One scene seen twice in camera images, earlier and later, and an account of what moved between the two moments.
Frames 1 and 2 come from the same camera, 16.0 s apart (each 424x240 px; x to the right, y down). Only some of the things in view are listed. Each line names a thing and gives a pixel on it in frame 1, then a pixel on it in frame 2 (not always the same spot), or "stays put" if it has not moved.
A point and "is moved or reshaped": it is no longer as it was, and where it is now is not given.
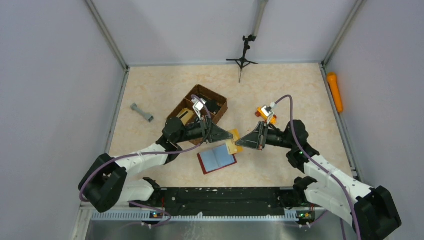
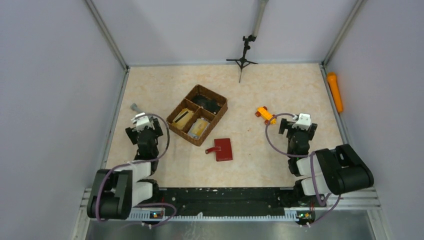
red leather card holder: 216,159 is moved or reshaped
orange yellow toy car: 260,113 stays put
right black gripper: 262,136 to 284,125
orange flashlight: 333,83 stays put
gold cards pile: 185,116 stays put
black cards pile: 213,107 stays put
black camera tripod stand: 243,62 stays put
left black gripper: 205,130 to 133,134
